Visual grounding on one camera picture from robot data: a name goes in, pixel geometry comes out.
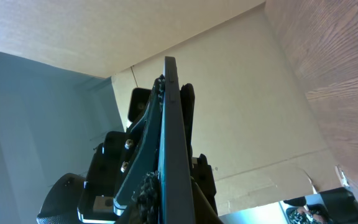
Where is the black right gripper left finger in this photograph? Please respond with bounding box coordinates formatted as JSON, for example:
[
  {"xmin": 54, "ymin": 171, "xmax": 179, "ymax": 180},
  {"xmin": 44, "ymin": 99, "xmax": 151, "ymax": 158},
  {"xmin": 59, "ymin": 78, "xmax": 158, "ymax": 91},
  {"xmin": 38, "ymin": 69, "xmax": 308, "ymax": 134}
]
[{"xmin": 121, "ymin": 171, "xmax": 160, "ymax": 224}]

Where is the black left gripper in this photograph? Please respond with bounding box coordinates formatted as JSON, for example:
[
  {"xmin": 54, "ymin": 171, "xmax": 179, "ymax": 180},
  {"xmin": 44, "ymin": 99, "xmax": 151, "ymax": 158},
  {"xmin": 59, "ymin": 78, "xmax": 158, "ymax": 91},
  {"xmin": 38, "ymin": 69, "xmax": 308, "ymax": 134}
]
[{"xmin": 78, "ymin": 75, "xmax": 218, "ymax": 223}]

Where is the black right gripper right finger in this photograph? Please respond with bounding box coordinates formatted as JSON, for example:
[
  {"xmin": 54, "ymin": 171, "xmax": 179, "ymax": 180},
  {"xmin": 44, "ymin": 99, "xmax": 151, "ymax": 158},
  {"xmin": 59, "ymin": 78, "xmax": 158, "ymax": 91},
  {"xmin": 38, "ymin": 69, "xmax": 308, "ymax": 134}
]
[{"xmin": 191, "ymin": 178, "xmax": 223, "ymax": 224}]

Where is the brown cardboard box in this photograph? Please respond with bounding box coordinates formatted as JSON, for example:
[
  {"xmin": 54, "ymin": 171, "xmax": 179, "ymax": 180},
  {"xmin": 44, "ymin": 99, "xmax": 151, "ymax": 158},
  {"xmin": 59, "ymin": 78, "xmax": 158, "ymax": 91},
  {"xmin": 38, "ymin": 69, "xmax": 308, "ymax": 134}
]
[{"xmin": 0, "ymin": 6, "xmax": 340, "ymax": 223}]

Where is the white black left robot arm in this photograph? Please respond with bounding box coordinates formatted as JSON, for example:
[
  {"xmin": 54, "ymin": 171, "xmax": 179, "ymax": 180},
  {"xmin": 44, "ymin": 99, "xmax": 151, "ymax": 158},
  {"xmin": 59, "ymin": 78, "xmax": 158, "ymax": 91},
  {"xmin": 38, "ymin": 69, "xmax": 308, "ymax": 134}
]
[{"xmin": 37, "ymin": 77, "xmax": 220, "ymax": 223}]

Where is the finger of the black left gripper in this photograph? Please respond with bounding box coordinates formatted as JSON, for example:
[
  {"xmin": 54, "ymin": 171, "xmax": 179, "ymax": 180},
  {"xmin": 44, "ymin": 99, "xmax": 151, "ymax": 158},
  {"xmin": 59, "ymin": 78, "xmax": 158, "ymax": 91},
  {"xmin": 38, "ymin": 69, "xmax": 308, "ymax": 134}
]
[{"xmin": 180, "ymin": 83, "xmax": 195, "ymax": 168}]

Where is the blue Galaxy smartphone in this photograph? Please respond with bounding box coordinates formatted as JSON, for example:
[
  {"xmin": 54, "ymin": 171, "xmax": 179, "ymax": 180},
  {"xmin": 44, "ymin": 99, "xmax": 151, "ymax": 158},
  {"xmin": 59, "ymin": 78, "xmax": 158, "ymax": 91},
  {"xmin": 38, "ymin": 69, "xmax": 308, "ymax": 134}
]
[{"xmin": 158, "ymin": 57, "xmax": 196, "ymax": 224}]

